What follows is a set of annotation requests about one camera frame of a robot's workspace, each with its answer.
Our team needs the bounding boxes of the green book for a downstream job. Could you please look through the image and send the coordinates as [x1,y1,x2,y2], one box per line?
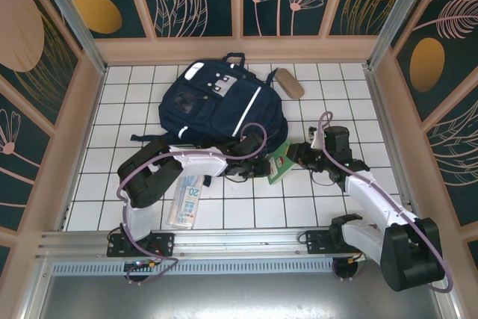
[267,139,299,185]

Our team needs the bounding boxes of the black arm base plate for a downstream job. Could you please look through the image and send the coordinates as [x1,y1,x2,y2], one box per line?
[305,229,339,257]
[107,232,176,258]

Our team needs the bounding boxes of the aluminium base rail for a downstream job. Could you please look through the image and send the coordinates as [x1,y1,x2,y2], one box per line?
[35,231,337,260]

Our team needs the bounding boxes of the aluminium corner post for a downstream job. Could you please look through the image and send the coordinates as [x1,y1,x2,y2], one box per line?
[365,0,447,70]
[29,0,108,75]

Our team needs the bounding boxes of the clear plastic pouch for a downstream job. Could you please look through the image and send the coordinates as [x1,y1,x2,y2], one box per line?
[166,174,205,230]

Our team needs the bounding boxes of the beige wood-look glasses case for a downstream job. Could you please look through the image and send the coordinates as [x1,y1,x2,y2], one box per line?
[274,67,305,101]

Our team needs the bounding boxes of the grey perforated cable tray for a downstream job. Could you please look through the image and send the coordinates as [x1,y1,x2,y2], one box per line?
[50,261,370,277]

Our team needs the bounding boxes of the aluminium side rail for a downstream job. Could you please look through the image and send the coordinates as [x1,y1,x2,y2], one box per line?
[364,66,425,225]

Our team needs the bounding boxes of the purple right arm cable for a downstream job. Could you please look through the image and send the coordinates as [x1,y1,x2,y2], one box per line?
[316,111,453,294]

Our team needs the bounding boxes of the small circuit board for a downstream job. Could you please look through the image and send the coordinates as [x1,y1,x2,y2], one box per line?
[124,260,158,272]

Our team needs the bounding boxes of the navy blue backpack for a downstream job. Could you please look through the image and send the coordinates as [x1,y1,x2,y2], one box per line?
[130,52,291,189]

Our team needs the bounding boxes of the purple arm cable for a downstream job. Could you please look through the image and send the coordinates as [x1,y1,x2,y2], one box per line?
[316,111,453,294]
[117,123,268,286]

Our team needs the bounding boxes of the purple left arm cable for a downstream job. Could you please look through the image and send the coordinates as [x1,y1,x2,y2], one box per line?
[117,123,268,286]

